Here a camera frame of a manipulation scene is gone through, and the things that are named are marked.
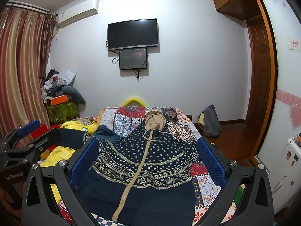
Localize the navy patterned hooded jacket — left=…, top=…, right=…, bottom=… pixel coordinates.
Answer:
left=78, top=108, right=198, bottom=225

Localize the pile of clothes and papers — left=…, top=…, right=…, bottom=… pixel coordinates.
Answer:
left=41, top=69, right=77, bottom=106

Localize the red cloth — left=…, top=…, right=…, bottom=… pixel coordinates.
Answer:
left=31, top=124, right=60, bottom=152

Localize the patchwork patterned bed quilt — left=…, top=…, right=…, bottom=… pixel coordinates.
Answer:
left=62, top=107, right=221, bottom=225

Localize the yellow cartoon fleece blanket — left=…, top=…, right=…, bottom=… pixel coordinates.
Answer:
left=40, top=128, right=93, bottom=188

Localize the green patterned storage box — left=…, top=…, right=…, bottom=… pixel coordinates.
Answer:
left=46, top=102, right=79, bottom=124

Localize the grey blue backpack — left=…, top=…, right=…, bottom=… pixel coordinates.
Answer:
left=198, top=105, right=222, bottom=137

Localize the blue denim jacket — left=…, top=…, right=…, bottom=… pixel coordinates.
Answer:
left=93, top=124, right=121, bottom=142

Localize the orange box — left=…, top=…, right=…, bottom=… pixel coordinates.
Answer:
left=50, top=94, right=68, bottom=106

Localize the dark grey neck pillow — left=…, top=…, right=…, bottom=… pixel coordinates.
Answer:
left=62, top=86, right=86, bottom=105

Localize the white appliance with stickers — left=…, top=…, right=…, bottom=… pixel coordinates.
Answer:
left=269, top=136, right=301, bottom=214

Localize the yellow curved foam tube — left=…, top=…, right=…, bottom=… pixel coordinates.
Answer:
left=122, top=96, right=147, bottom=107

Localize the red gold striped curtain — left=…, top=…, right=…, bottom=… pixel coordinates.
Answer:
left=1, top=7, right=56, bottom=136

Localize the brown wooden door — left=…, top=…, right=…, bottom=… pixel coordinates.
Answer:
left=246, top=15, right=274, bottom=134

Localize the white sliding wardrobe door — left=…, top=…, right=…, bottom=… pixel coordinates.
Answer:
left=258, top=0, right=300, bottom=171

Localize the small black wall monitor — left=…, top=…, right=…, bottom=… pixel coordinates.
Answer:
left=119, top=48, right=148, bottom=70

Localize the white wall air conditioner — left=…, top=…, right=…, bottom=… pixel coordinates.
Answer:
left=58, top=0, right=99, bottom=28

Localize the large black wall television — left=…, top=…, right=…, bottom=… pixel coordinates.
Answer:
left=107, top=18, right=159, bottom=50

